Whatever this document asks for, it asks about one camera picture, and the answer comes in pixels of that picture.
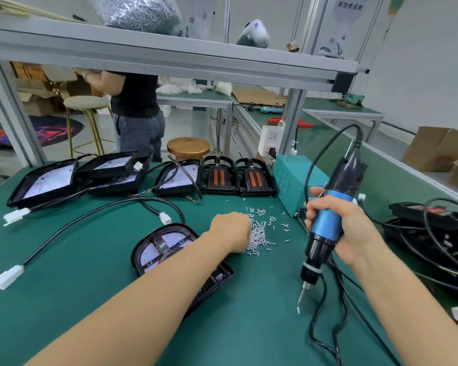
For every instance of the person's left hand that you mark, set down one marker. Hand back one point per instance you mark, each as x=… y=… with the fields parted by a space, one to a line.
x=230 y=231

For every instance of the person's right hand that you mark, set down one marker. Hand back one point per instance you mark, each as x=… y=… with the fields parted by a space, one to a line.
x=351 y=232

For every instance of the blue black electric screwdriver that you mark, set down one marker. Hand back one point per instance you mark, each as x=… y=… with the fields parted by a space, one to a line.
x=328 y=217

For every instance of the heap of small silver screws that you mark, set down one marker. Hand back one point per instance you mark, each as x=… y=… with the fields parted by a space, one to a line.
x=258 y=232

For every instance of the stack of unassembled lamp housings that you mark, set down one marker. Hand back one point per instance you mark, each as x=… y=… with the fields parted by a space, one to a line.
x=99 y=175

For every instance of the person's right forearm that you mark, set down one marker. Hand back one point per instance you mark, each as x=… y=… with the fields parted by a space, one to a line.
x=420 y=308

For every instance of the person's left forearm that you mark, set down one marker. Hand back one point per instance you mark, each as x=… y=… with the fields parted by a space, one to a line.
x=130 y=308

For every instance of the teal power supply box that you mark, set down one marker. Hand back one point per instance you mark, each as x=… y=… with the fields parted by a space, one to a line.
x=294 y=183

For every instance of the round brown wooden stool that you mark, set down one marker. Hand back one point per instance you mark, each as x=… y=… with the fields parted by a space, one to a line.
x=188 y=147

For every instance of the white power strip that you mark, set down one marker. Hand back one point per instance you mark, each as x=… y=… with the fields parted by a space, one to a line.
x=271 y=139

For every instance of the green workbench white legs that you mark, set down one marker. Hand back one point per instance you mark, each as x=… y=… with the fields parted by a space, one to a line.
x=340 y=110

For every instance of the red tool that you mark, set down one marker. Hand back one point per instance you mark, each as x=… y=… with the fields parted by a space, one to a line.
x=290 y=123

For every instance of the small green workbench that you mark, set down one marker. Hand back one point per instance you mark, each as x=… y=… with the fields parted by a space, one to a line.
x=195 y=95

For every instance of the round beige stool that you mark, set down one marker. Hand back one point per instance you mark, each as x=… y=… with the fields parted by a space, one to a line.
x=85 y=103

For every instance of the white handheld device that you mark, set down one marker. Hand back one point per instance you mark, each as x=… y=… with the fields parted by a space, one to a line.
x=253 y=34

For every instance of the colourful round rug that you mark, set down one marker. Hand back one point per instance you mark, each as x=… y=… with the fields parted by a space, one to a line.
x=30 y=132

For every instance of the open brown cardboard carton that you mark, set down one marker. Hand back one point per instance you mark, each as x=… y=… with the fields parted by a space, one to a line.
x=34 y=99

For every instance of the clear bag of screws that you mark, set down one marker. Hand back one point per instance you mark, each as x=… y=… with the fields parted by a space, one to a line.
x=137 y=11

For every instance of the aluminium shelf frame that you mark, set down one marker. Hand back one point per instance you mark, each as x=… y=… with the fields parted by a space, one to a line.
x=175 y=53

